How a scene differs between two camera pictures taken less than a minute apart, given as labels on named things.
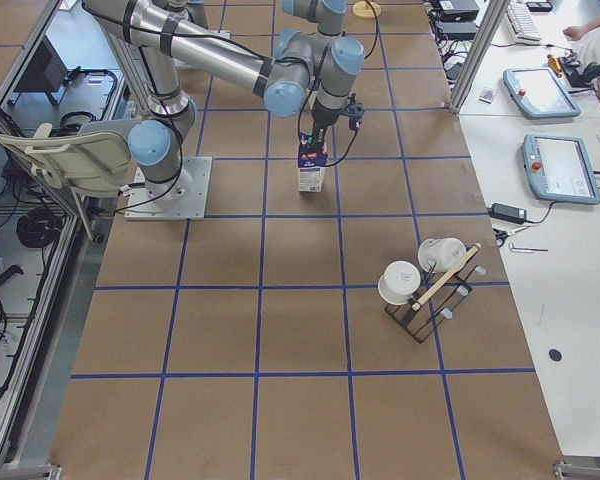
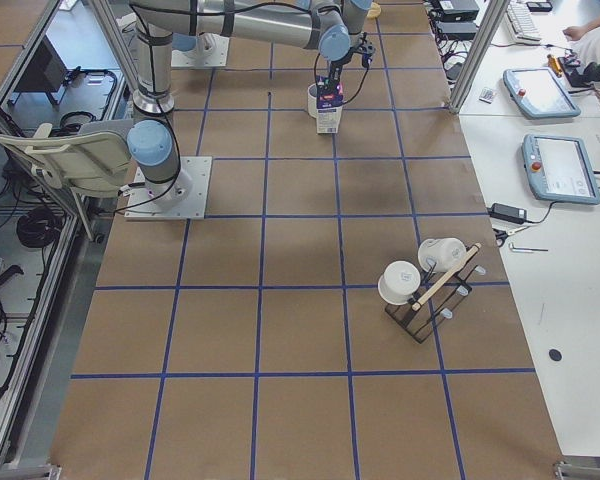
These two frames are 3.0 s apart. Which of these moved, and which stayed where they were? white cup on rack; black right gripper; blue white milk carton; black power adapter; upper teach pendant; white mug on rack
Moved: black right gripper; blue white milk carton
Stayed: white mug on rack; black power adapter; white cup on rack; upper teach pendant
